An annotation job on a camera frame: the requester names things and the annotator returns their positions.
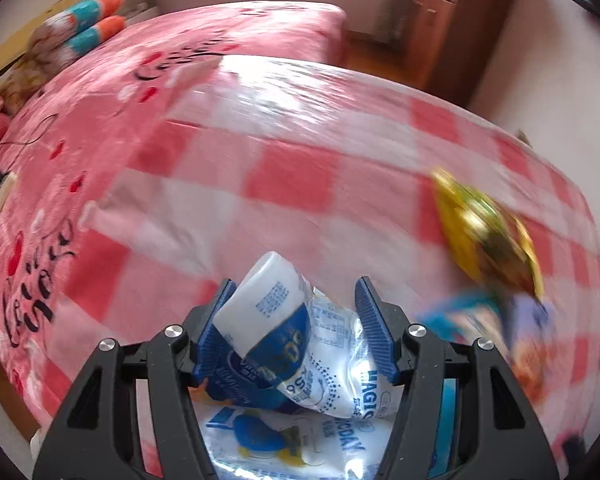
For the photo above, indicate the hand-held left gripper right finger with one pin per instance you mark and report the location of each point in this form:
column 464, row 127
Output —
column 376, row 332

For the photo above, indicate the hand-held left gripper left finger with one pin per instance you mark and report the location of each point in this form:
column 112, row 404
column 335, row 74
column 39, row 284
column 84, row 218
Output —
column 214, row 332

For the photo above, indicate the clear white printed wrapper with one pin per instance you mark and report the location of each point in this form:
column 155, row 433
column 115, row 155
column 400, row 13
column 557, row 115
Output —
column 332, row 355

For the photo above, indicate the white and blue milk pouch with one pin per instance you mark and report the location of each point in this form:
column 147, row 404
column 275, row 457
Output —
column 267, row 305

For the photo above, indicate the blue snack packet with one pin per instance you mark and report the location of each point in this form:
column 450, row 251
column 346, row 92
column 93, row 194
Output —
column 480, row 317

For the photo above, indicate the white pouch with blue print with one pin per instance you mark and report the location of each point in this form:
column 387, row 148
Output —
column 280, row 442

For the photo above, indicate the yellow snack wrapper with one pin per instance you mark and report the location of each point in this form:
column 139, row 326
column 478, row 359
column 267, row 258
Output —
column 485, row 232

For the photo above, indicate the pink checked sheet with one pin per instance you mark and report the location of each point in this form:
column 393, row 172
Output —
column 330, row 180

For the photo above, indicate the pink printed blanket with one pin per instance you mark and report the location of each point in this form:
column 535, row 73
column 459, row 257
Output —
column 105, row 85

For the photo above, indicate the wooden cabinet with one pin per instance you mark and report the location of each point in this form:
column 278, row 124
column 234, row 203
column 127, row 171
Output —
column 452, row 25

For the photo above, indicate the floral cushion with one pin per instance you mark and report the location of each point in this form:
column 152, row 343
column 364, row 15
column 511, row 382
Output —
column 22, row 80

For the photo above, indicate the orange teal striped pillow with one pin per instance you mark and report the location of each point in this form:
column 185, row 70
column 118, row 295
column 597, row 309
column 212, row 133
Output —
column 92, row 7
column 87, row 35

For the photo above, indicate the yellow headboard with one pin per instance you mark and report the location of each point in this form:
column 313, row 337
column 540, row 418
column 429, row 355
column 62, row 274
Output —
column 15, row 35

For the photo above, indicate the wooden bed frame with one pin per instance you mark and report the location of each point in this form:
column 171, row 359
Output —
column 2, row 395

